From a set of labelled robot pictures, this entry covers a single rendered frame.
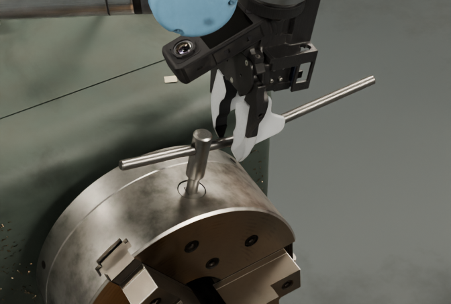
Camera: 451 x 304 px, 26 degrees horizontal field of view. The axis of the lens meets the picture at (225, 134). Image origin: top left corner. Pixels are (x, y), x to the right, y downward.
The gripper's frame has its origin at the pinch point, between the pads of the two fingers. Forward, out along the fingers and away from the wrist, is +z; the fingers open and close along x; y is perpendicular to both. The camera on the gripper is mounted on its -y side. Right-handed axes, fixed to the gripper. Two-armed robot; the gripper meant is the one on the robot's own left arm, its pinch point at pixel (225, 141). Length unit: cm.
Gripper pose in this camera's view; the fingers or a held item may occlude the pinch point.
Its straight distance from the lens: 113.0
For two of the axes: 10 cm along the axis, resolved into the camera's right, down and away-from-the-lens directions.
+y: 8.6, -2.0, 4.6
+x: -4.8, -6.1, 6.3
